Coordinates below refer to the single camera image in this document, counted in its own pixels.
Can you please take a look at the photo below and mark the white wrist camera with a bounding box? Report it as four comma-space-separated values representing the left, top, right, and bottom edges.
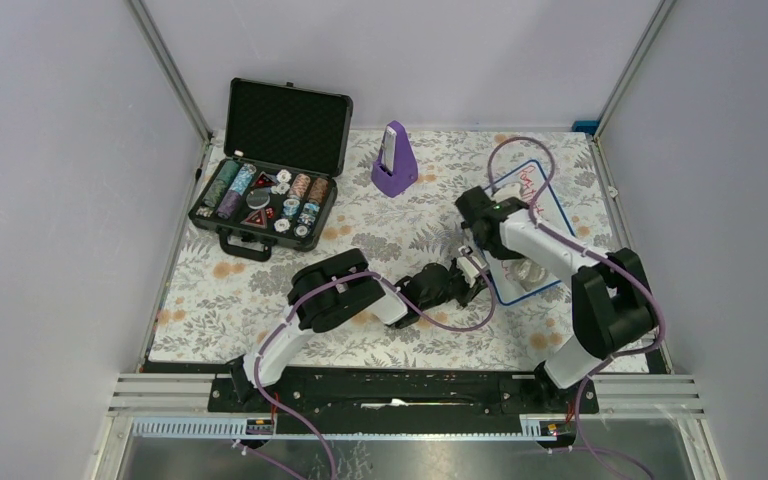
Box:
456, 246, 487, 286
491, 183, 522, 204

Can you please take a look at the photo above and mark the purple metronome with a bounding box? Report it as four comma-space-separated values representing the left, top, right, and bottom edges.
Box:
370, 121, 419, 198

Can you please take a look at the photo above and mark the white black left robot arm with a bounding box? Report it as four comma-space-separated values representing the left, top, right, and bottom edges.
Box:
230, 247, 488, 411

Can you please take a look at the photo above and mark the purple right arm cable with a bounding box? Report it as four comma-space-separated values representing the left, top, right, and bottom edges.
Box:
487, 136, 667, 480

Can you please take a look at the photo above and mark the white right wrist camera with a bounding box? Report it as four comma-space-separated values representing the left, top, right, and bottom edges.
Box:
491, 183, 522, 204

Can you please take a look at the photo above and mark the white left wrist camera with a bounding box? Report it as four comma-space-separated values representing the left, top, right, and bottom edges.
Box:
456, 246, 487, 286

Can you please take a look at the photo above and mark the black poker chip case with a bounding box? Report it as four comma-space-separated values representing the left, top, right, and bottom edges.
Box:
188, 78, 354, 262

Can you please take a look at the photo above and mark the blue framed whiteboard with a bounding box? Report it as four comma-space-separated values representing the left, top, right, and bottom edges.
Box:
481, 159, 575, 306

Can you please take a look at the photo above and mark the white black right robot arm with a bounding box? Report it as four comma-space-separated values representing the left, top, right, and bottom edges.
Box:
455, 187, 659, 412

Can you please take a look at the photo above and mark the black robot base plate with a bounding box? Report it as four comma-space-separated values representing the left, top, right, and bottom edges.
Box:
207, 365, 601, 425

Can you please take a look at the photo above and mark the floral table mat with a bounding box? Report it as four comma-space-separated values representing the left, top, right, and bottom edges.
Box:
144, 130, 618, 383

